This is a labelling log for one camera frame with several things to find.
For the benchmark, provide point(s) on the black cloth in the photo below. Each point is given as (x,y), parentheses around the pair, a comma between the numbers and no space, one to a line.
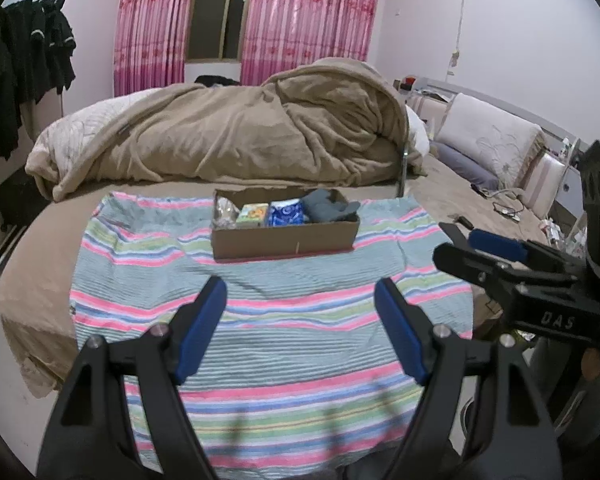
(17,200)

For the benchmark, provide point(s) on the white embroidered pillow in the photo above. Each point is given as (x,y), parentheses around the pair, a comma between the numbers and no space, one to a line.
(490,130)

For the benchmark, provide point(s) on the green yellow tissue box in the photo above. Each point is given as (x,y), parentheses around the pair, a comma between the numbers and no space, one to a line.
(252,212)

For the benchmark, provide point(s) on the metal pole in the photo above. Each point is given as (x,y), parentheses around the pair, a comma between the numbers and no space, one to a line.
(403,160)

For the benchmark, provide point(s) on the person's right hand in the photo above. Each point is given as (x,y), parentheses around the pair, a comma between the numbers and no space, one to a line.
(592,365)

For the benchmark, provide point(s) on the hanging black clothes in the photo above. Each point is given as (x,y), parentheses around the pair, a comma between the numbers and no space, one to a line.
(25,60)

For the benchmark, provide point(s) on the striped towel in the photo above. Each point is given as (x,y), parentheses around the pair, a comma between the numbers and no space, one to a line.
(305,310)

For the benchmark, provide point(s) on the round bed with brown sheet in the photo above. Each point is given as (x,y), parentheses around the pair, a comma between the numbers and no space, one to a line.
(35,260)

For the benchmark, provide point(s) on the small red object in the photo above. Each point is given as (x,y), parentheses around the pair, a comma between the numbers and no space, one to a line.
(408,84)

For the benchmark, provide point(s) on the window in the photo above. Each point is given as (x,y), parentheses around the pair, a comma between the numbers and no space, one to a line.
(220,10)

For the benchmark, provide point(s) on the grey blue pillow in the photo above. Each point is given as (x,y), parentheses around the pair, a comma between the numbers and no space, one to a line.
(465,167)

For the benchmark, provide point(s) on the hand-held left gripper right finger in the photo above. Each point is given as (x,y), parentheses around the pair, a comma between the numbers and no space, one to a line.
(402,330)

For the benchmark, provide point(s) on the grey dotted socks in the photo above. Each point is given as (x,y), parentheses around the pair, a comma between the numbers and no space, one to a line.
(327,206)

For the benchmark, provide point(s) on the small black key fob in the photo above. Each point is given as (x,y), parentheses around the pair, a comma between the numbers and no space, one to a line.
(462,220)

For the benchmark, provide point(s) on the brown cardboard box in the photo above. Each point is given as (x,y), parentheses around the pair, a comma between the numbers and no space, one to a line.
(280,245)

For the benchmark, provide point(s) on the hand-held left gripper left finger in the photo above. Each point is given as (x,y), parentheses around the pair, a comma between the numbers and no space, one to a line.
(200,330)

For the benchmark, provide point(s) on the wall socket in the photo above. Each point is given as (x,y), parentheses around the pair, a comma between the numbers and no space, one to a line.
(455,58)

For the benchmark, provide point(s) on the beige fleece blanket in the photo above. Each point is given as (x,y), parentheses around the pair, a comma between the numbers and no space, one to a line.
(230,135)

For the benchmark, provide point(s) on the clear plastic bag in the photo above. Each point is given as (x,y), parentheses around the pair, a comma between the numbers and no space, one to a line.
(226,212)

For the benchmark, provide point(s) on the pink curtain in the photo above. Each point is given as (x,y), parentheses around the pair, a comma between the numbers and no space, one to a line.
(150,25)
(310,15)

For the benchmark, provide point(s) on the padded headboard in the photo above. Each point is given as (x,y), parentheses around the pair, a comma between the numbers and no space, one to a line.
(550,175)

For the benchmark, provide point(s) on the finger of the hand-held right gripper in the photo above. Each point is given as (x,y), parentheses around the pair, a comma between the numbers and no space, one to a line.
(465,262)
(495,242)

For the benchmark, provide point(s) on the blue tissue pack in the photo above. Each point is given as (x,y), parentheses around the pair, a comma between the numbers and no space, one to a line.
(286,212)

